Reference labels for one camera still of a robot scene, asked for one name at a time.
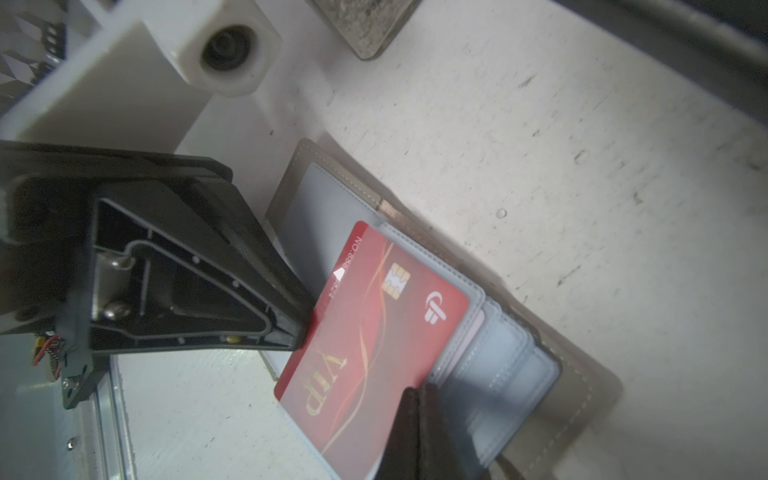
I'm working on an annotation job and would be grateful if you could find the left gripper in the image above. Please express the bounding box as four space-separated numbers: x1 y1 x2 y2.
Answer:
1 141 314 408

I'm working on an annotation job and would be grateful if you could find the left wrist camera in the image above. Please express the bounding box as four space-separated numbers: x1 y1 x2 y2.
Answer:
1 1 282 153

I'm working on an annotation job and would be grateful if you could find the red VIP credit card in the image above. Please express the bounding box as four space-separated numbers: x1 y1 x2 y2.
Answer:
274 221 470 479

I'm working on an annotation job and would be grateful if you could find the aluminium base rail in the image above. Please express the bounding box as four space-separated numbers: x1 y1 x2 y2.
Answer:
62 358 139 479

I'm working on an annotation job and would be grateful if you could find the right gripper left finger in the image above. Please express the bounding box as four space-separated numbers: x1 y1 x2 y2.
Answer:
375 387 424 480

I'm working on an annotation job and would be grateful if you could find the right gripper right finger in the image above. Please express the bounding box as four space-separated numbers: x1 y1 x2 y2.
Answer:
422 383 488 479

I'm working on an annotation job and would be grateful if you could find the grey card holder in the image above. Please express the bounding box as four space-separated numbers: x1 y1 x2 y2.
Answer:
266 139 622 479

